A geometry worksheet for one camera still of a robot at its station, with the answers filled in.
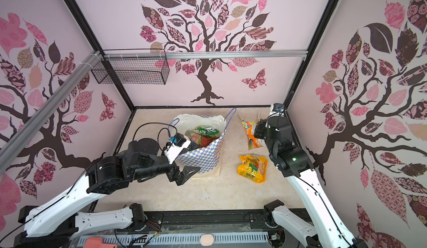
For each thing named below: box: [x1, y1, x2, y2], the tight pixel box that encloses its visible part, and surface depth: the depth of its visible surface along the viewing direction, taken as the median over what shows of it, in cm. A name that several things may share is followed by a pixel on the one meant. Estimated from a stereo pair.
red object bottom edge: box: [82, 237, 118, 248], surface depth 68 cm
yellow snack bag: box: [236, 154, 268, 184], surface depth 85 cm
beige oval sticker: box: [200, 234, 215, 247], surface depth 70 cm
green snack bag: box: [192, 125, 220, 137], surface depth 94 cm
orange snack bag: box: [241, 121, 265, 151], surface depth 68 cm
